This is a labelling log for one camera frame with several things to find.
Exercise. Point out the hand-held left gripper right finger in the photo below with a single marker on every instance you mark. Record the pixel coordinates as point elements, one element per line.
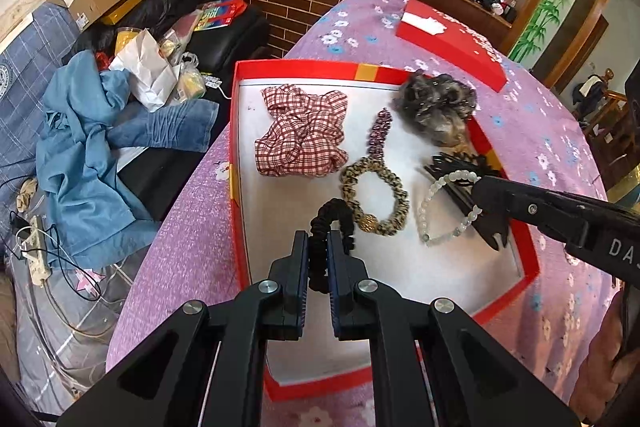
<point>337,277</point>

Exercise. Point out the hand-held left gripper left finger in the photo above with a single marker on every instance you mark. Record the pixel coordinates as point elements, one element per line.
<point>297,277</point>

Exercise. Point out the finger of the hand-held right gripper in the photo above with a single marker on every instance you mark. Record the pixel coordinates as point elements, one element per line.
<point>520,204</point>

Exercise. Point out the red jewelry box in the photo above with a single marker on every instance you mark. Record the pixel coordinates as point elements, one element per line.
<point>450,267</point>

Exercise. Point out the brown fluffy scrunchie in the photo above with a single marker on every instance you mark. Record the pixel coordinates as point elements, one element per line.
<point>435,102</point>

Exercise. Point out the red plaid scrunchie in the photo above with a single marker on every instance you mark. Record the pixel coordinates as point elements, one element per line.
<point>300,132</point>

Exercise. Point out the wooden stair railing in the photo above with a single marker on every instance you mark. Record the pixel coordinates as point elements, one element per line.
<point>615,132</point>

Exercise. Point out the purple floral tablecloth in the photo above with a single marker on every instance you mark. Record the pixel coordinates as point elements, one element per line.
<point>200,187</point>

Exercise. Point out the hanging dark coat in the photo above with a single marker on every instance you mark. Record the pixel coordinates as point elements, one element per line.
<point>590,89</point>

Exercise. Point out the red box lid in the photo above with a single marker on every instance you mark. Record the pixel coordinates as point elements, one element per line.
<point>450,42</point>

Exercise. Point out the blue jeans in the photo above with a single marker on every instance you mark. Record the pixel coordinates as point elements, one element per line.
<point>165,122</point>

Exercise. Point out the yellow plastic bag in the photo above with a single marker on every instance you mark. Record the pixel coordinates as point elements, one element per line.
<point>190,82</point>

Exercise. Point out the blue cloth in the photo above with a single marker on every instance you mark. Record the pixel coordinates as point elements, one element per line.
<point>75,157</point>

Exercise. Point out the grey patterned bedsheet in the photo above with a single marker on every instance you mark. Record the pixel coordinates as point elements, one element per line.
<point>50,332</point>

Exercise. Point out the white paper bag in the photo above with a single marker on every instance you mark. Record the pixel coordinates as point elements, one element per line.
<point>145,72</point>

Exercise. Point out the beige power strip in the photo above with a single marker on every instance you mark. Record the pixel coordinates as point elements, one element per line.
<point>35,247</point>

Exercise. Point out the colourful snack box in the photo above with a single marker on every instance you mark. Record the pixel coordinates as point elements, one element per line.
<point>220,12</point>

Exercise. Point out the yellow cup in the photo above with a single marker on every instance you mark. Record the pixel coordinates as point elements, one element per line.
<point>125,39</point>

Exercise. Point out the blue plaid blanket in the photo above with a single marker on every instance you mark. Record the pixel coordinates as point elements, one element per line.
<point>30,47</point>

